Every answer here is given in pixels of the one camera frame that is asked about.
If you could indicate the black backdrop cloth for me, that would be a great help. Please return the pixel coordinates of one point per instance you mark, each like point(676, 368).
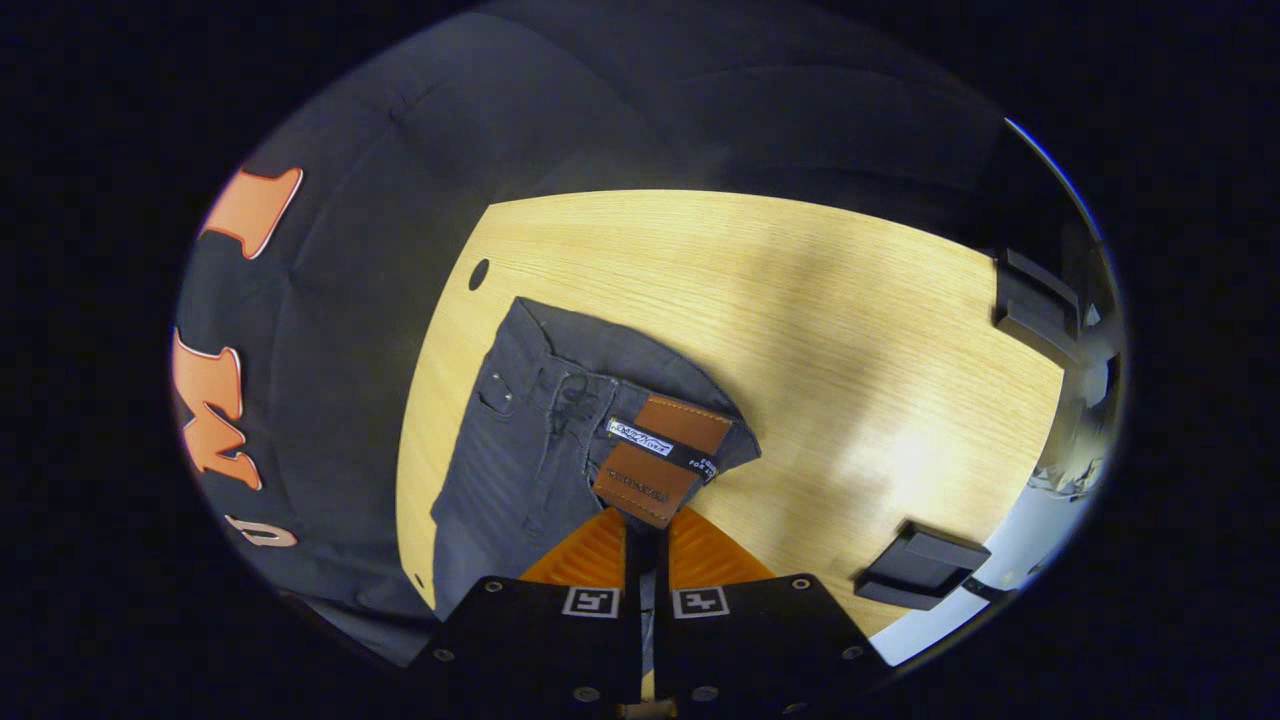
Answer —
point(350, 330)

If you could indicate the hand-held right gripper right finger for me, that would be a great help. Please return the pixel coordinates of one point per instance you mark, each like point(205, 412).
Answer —
point(750, 640)

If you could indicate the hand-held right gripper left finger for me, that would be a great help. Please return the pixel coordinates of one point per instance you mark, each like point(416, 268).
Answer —
point(540, 640)

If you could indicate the black angular object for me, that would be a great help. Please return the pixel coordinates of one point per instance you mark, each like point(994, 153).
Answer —
point(920, 565)
point(1035, 300)

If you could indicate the black round table grommet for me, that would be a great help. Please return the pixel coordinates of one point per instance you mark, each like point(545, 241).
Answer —
point(478, 274)

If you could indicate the dark grey jeans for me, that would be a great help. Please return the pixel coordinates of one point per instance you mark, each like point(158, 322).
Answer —
point(510, 450)

